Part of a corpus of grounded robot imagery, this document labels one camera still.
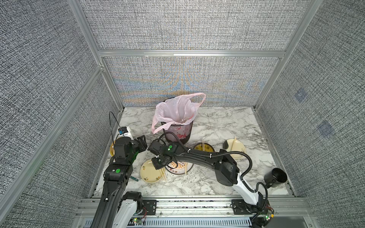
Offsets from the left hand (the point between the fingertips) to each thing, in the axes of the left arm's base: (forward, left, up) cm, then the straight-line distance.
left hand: (143, 135), depth 74 cm
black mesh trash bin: (+6, -21, -7) cm, 23 cm away
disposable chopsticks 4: (-12, -8, -22) cm, 26 cm away
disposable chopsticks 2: (+5, -35, -22) cm, 41 cm away
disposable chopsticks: (+6, -56, -23) cm, 61 cm away
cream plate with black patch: (+5, -56, -23) cm, 61 cm away
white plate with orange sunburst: (-16, -18, -6) cm, 24 cm away
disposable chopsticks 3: (-10, -22, -22) cm, 33 cm away
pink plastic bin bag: (+23, -20, -5) cm, 31 cm away
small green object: (-14, +8, -24) cm, 29 cm away
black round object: (-17, -74, -24) cm, 79 cm away
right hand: (-8, -4, -17) cm, 19 cm away
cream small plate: (-12, 0, -22) cm, 25 cm away
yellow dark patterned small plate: (+4, -38, -23) cm, 44 cm away
